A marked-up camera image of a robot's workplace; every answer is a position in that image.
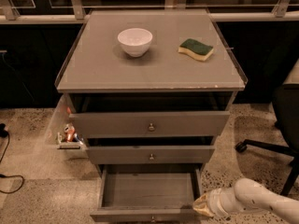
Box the black office chair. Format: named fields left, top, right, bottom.
left=235, top=84, right=299, bottom=196

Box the metal window railing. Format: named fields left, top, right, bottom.
left=0, top=0, right=299, bottom=24

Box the grey drawer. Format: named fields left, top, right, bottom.
left=91, top=164, right=203, bottom=224
left=86, top=137, right=215, bottom=164
left=69, top=111, right=230, bottom=138

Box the grey three-drawer cabinet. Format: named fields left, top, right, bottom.
left=54, top=8, right=249, bottom=173

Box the white ceramic bowl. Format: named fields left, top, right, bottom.
left=118, top=28, right=153, bottom=57

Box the grey bottom drawer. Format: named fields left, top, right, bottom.
left=91, top=164, right=203, bottom=224

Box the grey top drawer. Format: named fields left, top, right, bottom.
left=69, top=111, right=230, bottom=138

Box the black floor cable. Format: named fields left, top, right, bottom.
left=0, top=123, right=25, bottom=195

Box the green and yellow sponge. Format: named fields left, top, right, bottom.
left=178, top=38, right=214, bottom=62

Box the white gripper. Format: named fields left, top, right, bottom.
left=192, top=188, right=242, bottom=217

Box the grey middle drawer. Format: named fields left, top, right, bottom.
left=86, top=137, right=215, bottom=164

